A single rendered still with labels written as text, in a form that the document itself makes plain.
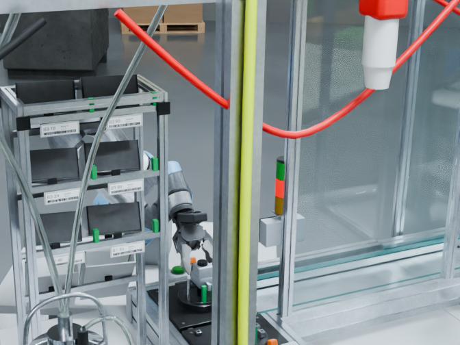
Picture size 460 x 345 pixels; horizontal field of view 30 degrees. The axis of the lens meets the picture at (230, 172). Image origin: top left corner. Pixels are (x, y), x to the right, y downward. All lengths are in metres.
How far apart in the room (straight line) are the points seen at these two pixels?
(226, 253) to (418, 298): 1.65
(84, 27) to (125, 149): 6.78
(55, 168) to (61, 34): 6.88
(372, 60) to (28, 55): 8.00
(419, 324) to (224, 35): 1.78
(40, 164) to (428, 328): 1.29
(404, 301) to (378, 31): 1.69
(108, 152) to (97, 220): 0.17
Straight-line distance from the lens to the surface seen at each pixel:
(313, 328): 2.53
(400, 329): 2.65
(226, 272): 1.12
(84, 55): 8.88
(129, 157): 2.07
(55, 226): 2.08
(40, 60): 8.98
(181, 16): 11.52
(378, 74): 1.09
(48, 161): 2.02
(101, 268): 2.25
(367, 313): 2.62
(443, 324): 2.71
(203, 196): 5.88
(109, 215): 2.12
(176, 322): 2.40
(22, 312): 2.28
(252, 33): 1.02
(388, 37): 1.08
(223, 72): 1.06
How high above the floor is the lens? 2.17
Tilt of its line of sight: 20 degrees down
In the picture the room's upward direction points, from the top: 1 degrees clockwise
